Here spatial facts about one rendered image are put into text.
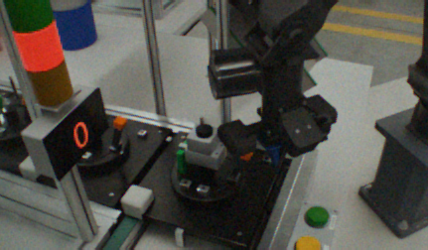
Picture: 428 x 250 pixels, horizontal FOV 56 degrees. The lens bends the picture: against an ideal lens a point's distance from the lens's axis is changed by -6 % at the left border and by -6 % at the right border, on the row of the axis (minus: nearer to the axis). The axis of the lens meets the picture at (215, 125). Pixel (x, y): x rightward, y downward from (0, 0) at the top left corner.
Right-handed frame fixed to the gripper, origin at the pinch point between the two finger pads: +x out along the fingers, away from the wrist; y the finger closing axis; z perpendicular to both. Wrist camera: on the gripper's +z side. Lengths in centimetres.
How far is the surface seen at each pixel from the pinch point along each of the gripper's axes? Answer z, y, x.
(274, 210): 1.6, -0.6, 13.5
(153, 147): -24.1, -14.7, 12.8
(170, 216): -4.8, -18.0, 12.5
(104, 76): -77, -15, 24
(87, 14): -104, -14, 13
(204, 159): -8.2, -9.5, 5.1
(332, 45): -190, 174, 112
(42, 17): -4.0, -29.1, -27.9
